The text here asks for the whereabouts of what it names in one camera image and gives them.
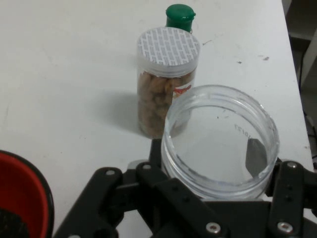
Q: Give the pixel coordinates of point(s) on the white shelf frame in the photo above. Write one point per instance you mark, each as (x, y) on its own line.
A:
(309, 62)

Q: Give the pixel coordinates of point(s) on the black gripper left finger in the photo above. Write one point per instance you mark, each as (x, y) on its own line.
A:
(158, 188)

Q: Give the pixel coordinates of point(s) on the brown-filled jar white patterned lid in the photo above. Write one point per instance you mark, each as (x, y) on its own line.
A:
(168, 47)

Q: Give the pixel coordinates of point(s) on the red bowl with black grains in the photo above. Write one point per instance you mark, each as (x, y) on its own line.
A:
(22, 183)

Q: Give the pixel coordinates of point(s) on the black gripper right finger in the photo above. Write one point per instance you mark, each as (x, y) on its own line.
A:
(292, 198)

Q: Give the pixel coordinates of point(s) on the tall clear jar black grains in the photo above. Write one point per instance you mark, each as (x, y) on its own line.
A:
(215, 138)

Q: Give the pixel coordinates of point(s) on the small spice bottle green cap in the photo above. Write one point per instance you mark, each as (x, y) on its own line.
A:
(179, 15)

